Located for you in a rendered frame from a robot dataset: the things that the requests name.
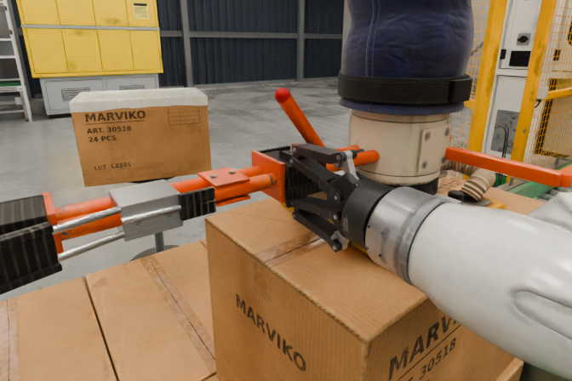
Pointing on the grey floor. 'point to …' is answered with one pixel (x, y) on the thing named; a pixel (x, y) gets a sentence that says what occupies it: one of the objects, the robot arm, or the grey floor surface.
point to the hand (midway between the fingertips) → (282, 173)
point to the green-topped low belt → (15, 97)
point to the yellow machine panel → (87, 31)
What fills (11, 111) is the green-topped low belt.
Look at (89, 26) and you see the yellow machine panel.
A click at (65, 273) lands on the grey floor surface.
